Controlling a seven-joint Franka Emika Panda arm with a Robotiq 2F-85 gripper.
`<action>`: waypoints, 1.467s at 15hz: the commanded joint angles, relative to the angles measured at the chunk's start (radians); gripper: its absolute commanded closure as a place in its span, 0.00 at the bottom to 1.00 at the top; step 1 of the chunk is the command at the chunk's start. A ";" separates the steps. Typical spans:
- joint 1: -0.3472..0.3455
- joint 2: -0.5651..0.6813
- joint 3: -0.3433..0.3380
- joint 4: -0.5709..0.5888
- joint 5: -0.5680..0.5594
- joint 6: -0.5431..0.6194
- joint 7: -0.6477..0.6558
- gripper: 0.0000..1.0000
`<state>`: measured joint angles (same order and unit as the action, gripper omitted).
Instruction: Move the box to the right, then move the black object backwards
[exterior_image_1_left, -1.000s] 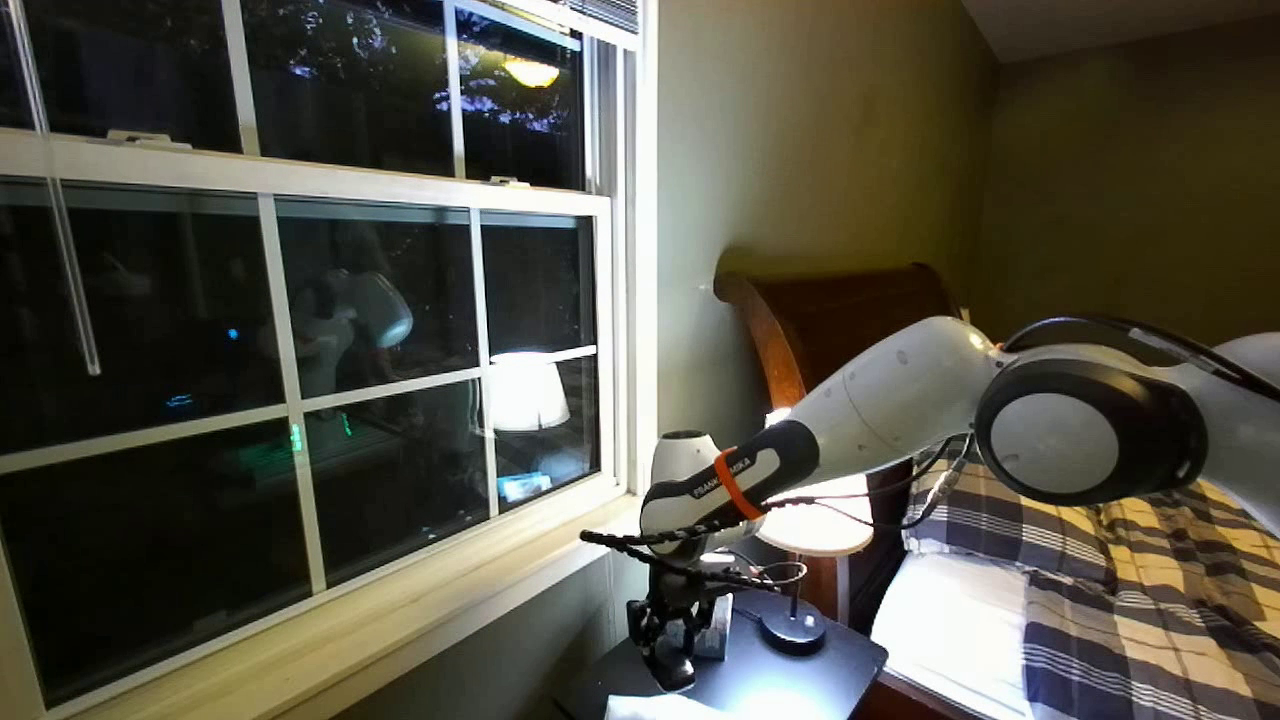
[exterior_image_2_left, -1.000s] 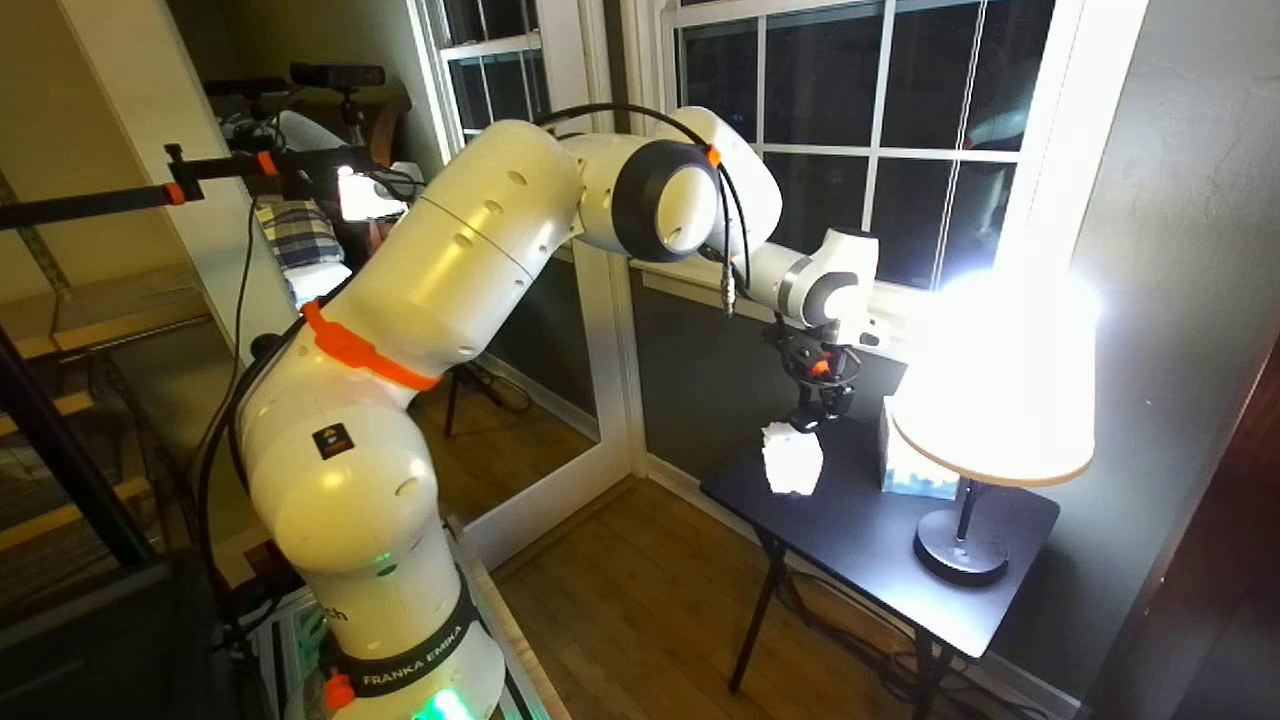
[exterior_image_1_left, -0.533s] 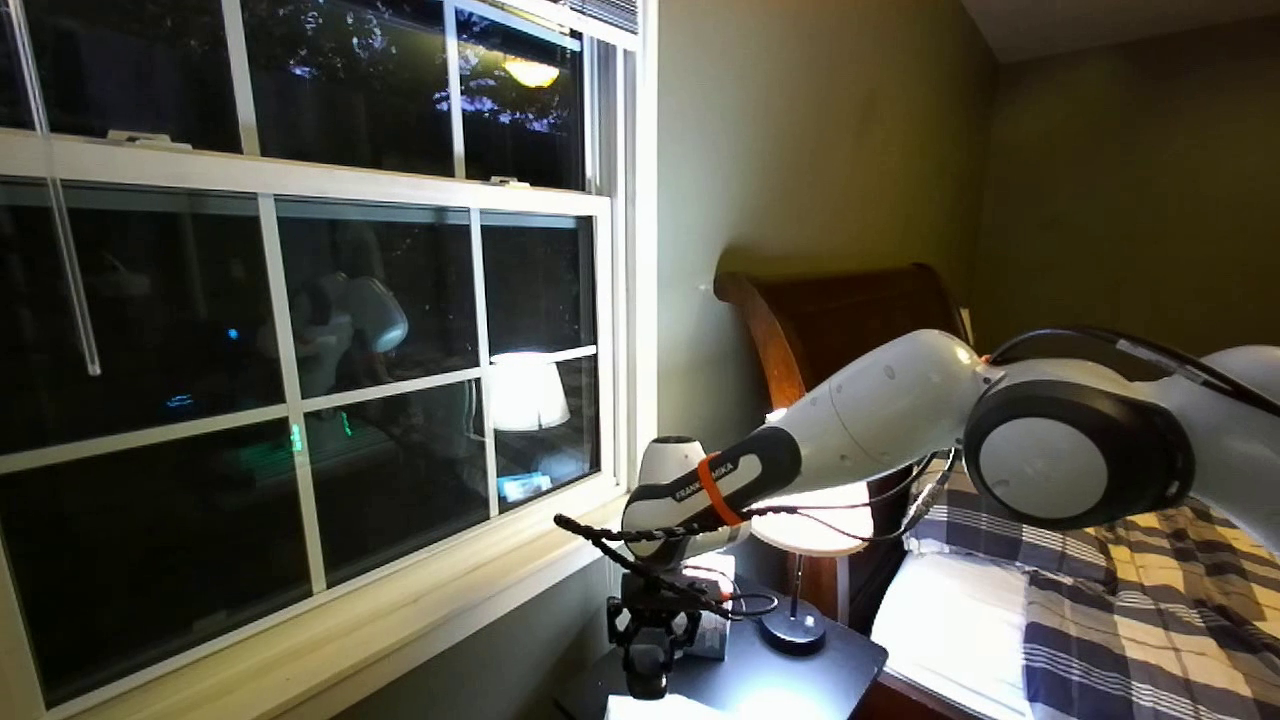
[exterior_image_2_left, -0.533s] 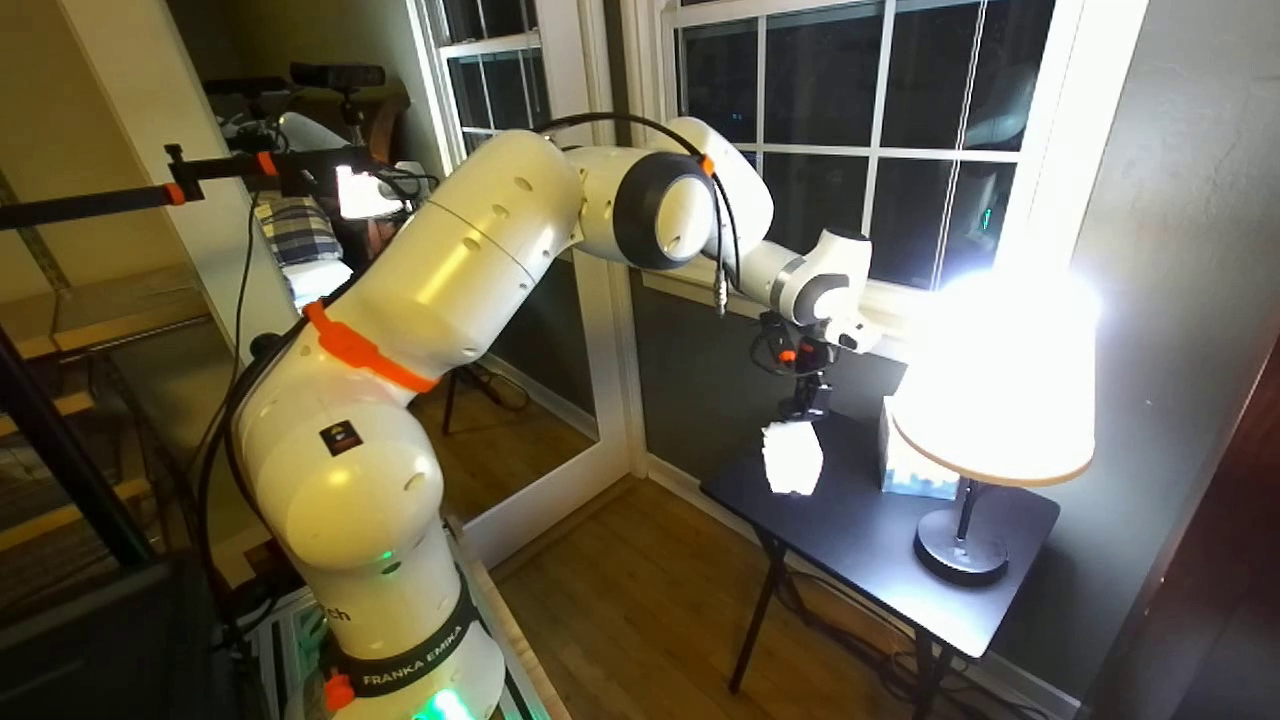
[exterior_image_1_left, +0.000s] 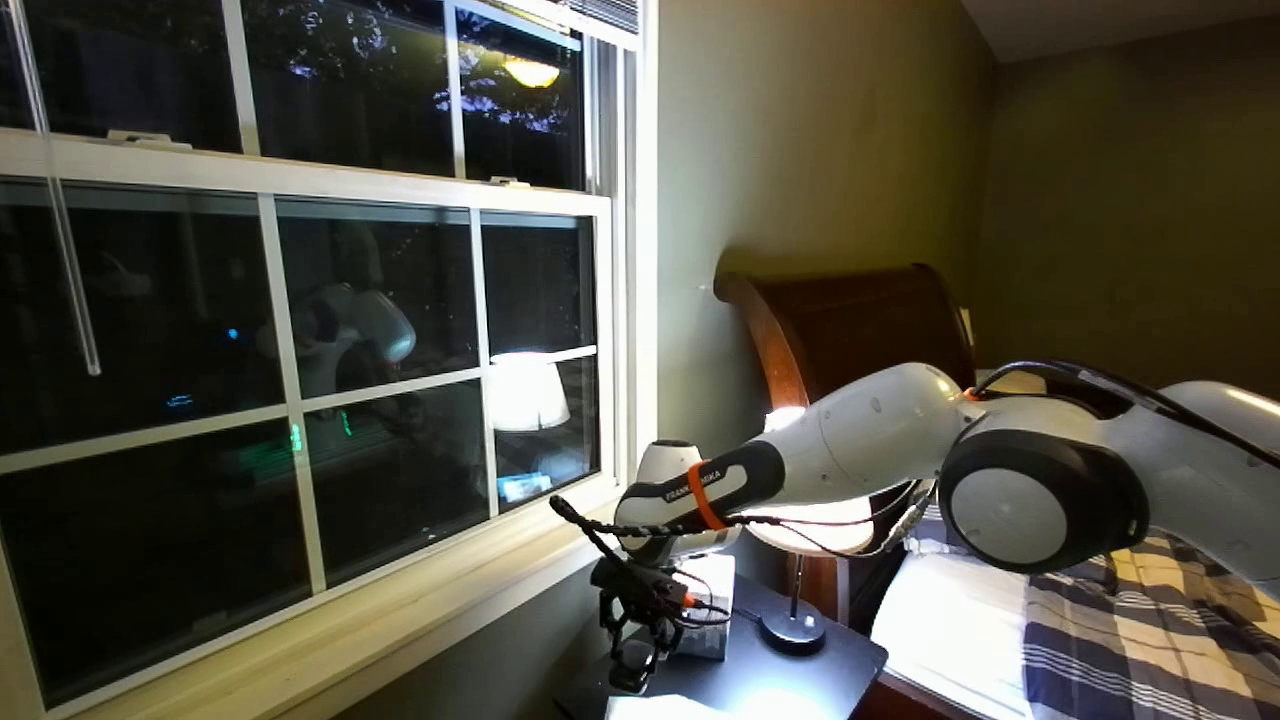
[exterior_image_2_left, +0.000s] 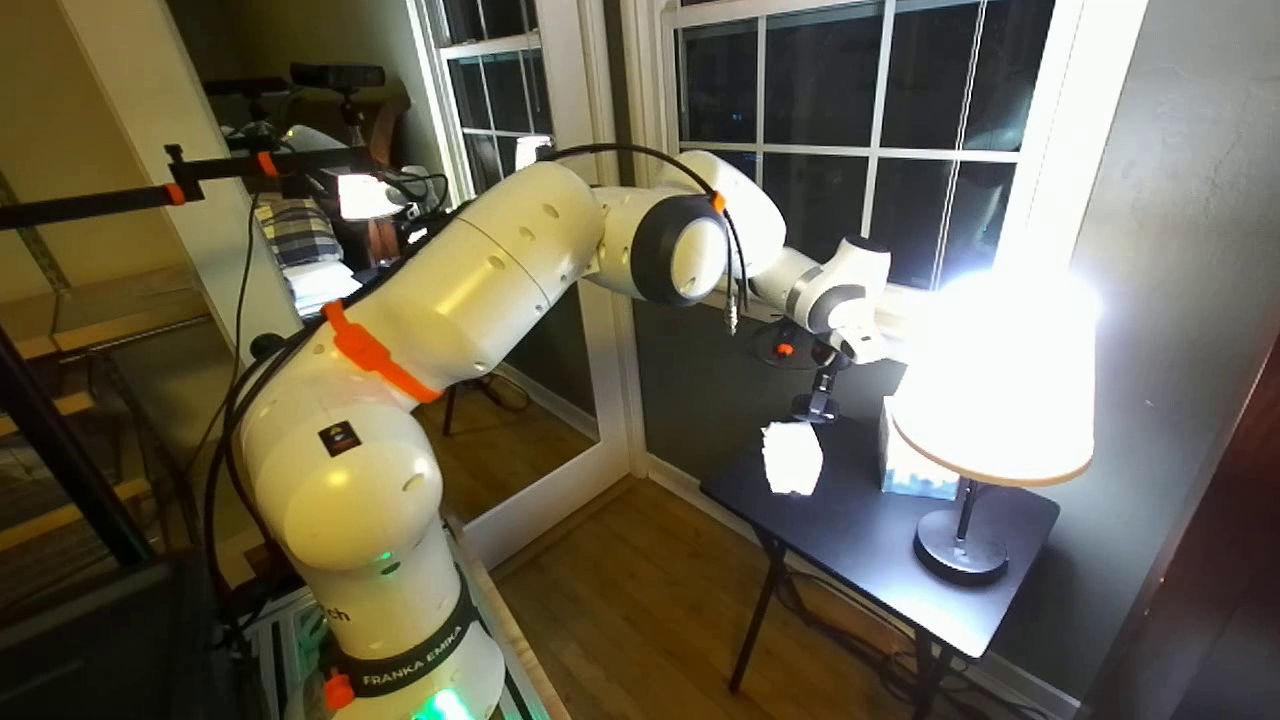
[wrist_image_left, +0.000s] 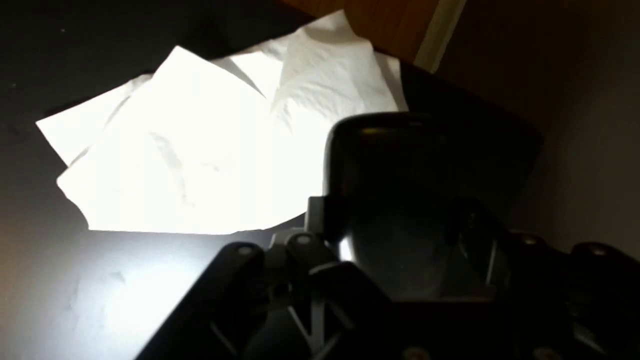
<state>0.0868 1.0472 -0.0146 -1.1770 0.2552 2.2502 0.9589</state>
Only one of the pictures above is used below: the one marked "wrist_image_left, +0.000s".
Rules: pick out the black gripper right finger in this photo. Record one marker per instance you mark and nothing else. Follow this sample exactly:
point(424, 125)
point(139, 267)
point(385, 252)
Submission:
point(581, 301)

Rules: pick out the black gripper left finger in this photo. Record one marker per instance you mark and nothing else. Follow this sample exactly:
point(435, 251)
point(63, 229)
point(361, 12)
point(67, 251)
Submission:
point(293, 301)

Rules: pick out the small black object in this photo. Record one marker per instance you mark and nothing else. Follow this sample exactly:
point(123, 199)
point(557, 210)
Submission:
point(401, 173)

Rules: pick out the white tissue paper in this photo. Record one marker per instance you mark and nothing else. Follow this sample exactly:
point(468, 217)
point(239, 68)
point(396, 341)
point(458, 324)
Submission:
point(201, 147)

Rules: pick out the black folding table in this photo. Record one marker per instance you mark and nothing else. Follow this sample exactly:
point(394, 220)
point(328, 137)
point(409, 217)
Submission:
point(67, 287)

